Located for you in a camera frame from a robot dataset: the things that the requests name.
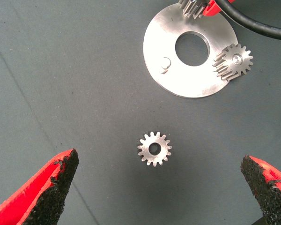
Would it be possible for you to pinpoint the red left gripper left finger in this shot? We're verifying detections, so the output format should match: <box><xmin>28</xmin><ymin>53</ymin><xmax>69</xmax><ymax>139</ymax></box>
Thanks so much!
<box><xmin>0</xmin><ymin>148</ymin><xmax>80</xmax><ymax>225</ymax></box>

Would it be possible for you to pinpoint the white plastic gear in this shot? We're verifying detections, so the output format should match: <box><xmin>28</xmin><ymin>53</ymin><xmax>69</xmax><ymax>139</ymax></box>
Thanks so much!
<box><xmin>137</xmin><ymin>131</ymin><xmax>173</xmax><ymax>167</ymax></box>

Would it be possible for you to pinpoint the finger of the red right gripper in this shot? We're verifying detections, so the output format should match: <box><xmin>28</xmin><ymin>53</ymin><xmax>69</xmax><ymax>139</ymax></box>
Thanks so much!
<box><xmin>202</xmin><ymin>0</ymin><xmax>223</xmax><ymax>16</ymax></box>

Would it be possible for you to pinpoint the dark grey table cloth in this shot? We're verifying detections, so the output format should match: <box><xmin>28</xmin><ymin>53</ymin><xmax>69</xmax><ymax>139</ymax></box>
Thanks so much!
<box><xmin>0</xmin><ymin>0</ymin><xmax>281</xmax><ymax>225</ymax></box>

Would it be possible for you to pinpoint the small steel spur gear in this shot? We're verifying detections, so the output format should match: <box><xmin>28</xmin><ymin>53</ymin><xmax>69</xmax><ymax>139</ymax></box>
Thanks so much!
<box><xmin>212</xmin><ymin>44</ymin><xmax>253</xmax><ymax>82</ymax></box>
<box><xmin>178</xmin><ymin>0</ymin><xmax>206</xmax><ymax>20</ymax></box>

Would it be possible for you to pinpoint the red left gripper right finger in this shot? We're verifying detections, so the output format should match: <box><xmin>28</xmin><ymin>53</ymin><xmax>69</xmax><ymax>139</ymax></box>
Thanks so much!
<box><xmin>240</xmin><ymin>154</ymin><xmax>281</xmax><ymax>225</ymax></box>

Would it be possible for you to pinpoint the round metal carrier plate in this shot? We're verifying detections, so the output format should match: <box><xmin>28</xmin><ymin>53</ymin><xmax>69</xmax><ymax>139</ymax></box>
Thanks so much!
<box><xmin>142</xmin><ymin>2</ymin><xmax>239</xmax><ymax>98</ymax></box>

